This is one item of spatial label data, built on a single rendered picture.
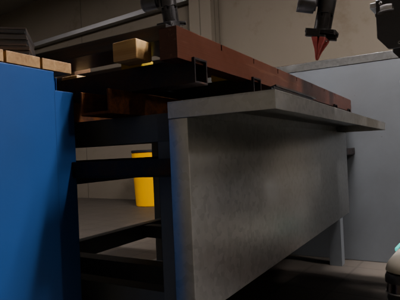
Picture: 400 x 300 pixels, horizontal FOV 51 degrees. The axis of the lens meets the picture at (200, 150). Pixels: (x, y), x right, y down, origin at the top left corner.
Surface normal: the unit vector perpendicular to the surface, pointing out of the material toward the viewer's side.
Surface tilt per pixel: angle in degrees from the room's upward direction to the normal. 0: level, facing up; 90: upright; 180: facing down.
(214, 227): 90
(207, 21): 90
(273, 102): 90
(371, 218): 90
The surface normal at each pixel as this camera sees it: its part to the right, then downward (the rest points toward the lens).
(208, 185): 0.86, -0.04
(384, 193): -0.51, 0.02
